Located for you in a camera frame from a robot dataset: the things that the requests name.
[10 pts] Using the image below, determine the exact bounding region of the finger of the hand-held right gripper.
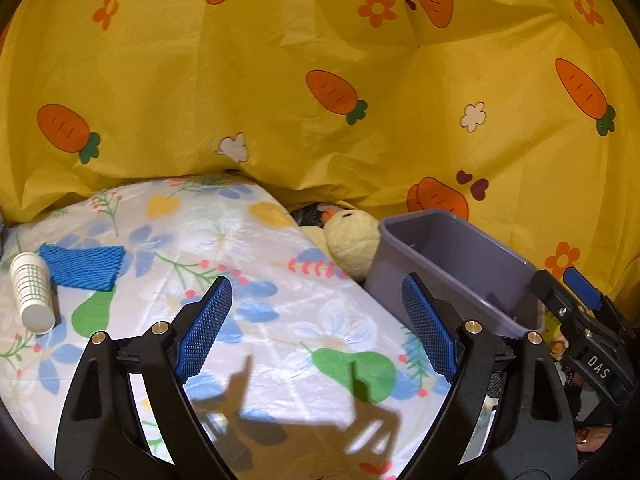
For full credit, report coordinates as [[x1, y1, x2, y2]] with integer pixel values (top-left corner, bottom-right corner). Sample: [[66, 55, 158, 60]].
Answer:
[[530, 269, 583, 346], [562, 266, 626, 333]]

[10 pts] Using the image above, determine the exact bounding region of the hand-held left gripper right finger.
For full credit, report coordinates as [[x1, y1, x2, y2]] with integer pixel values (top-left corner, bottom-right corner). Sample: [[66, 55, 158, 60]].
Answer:
[[400, 272, 581, 480]]

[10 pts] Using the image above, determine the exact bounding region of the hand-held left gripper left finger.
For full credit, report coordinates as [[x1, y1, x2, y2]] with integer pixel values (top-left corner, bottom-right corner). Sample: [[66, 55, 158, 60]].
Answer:
[[54, 276, 236, 480]]

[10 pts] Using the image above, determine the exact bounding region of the purple plastic bin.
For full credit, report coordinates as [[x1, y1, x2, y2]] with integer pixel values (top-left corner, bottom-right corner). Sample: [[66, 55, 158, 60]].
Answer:
[[364, 208, 543, 343]]

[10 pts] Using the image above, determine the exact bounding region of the person's right hand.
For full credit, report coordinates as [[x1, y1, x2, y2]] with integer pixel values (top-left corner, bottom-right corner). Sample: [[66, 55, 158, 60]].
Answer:
[[575, 425, 610, 462]]

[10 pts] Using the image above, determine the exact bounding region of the floral print bedsheet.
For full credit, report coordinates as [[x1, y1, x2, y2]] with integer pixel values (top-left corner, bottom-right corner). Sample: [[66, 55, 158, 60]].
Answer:
[[0, 172, 501, 480]]

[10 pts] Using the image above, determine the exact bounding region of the yellow duck plush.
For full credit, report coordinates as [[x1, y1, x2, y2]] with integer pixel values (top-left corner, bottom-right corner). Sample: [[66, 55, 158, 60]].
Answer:
[[300, 200, 381, 281]]

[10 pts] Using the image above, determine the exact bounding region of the blue foam net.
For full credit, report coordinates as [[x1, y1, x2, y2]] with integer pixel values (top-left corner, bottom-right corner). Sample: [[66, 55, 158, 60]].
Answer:
[[39, 242, 126, 293]]

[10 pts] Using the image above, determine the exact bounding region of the dark cloth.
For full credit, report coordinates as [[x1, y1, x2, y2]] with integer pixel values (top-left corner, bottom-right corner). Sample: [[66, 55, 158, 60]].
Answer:
[[291, 202, 327, 227]]

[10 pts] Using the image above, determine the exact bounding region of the green grid paper cup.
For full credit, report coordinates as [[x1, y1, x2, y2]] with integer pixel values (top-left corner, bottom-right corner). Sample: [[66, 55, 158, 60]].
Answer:
[[9, 251, 57, 335]]

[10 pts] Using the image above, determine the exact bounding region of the yellow carrot print cloth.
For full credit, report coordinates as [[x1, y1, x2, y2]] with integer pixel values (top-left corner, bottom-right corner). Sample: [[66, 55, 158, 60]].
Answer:
[[0, 0, 640, 311]]

